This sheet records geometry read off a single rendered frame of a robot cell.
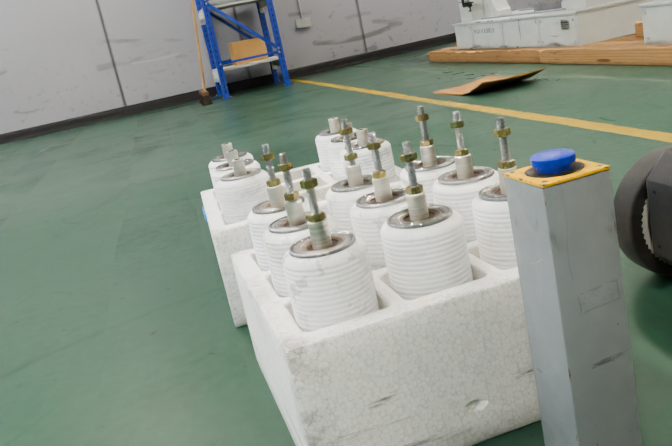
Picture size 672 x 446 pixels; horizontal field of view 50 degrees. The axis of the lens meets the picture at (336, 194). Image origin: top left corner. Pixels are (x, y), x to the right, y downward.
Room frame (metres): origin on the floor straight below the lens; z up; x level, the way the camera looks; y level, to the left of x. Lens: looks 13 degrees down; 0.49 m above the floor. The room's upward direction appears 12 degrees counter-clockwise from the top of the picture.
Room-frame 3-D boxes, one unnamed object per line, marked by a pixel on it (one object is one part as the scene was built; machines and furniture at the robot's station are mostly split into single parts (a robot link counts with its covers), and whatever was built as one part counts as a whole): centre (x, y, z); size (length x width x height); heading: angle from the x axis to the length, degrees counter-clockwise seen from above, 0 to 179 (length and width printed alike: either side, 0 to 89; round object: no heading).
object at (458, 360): (0.91, -0.06, 0.09); 0.39 x 0.39 x 0.18; 14
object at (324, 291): (0.77, 0.03, 0.16); 0.10 x 0.10 x 0.18
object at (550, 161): (0.65, -0.20, 0.32); 0.04 x 0.04 x 0.02
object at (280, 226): (0.88, 0.05, 0.25); 0.08 x 0.08 x 0.01
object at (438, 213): (0.79, -0.09, 0.25); 0.08 x 0.08 x 0.01
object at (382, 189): (0.91, -0.06, 0.26); 0.02 x 0.02 x 0.03
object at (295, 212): (0.88, 0.05, 0.26); 0.02 x 0.02 x 0.03
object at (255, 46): (6.77, 0.52, 0.36); 0.31 x 0.25 x 0.20; 102
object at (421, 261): (0.79, -0.09, 0.16); 0.10 x 0.10 x 0.18
